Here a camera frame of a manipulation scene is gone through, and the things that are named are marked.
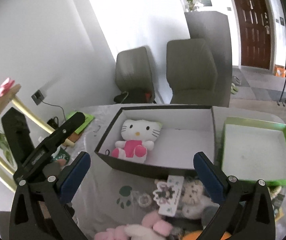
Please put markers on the dark green printed packet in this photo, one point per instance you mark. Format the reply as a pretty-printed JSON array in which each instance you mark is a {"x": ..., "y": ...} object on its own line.
[{"x": 63, "y": 155}]

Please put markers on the grey slipper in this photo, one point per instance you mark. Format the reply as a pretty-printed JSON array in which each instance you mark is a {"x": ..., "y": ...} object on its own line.
[{"x": 236, "y": 80}]

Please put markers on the green leafy plant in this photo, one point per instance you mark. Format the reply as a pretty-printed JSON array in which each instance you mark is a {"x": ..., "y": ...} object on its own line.
[{"x": 3, "y": 140}]

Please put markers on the black cardboard box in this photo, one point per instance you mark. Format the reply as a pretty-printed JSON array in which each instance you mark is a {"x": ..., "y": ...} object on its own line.
[{"x": 138, "y": 166}]

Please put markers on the orange plush toy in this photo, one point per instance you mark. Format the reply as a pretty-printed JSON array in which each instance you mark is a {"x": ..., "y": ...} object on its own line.
[{"x": 195, "y": 236}]

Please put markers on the green slipper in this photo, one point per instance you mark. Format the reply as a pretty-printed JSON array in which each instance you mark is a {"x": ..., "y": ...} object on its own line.
[{"x": 233, "y": 89}]

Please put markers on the brown wooden door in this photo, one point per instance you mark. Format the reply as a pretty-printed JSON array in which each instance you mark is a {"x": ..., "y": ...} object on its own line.
[{"x": 252, "y": 30}]

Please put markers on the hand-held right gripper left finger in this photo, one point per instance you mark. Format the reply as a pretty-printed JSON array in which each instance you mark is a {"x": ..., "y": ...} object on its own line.
[{"x": 75, "y": 177}]

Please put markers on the grey wall socket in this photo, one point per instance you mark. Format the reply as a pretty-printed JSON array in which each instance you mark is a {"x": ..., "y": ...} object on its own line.
[{"x": 38, "y": 97}]

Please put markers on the orange box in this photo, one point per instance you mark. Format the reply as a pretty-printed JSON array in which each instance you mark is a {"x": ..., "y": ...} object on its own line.
[{"x": 280, "y": 70}]

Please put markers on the green notepad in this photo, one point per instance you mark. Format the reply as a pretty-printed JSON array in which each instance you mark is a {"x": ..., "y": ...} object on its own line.
[{"x": 86, "y": 122}]

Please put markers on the white paper tag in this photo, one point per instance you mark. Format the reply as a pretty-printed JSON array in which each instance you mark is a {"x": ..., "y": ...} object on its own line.
[{"x": 175, "y": 182}]

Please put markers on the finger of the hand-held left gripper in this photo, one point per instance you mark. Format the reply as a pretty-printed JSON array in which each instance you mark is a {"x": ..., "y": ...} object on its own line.
[
  {"x": 15, "y": 132},
  {"x": 58, "y": 136}
]

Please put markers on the beige bear plush toy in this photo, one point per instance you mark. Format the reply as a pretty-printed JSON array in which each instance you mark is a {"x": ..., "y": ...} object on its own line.
[{"x": 195, "y": 200}]

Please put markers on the white fluffy plush toy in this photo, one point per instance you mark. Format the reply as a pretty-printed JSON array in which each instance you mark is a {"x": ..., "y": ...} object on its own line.
[{"x": 138, "y": 232}]

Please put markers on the green cardboard box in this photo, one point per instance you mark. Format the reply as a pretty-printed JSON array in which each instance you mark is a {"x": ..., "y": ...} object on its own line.
[{"x": 252, "y": 152}]

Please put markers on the white cat plush toy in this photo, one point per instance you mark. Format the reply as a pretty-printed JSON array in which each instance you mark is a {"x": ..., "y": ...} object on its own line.
[{"x": 135, "y": 130}]

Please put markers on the grey upholstered chair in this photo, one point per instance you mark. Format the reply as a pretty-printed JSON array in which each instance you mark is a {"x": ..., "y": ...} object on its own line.
[
  {"x": 190, "y": 67},
  {"x": 133, "y": 67}
]

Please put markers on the pink plush toy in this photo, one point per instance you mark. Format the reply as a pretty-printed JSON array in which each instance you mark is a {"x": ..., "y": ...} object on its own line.
[{"x": 158, "y": 223}]

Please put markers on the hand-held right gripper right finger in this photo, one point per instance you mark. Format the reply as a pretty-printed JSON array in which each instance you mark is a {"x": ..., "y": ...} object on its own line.
[{"x": 208, "y": 177}]

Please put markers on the pink artificial flowers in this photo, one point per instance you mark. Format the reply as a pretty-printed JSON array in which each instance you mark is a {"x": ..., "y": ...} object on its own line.
[{"x": 0, "y": 88}]

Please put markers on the black bag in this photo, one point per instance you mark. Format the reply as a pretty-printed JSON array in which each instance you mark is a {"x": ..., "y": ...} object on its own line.
[{"x": 133, "y": 97}]

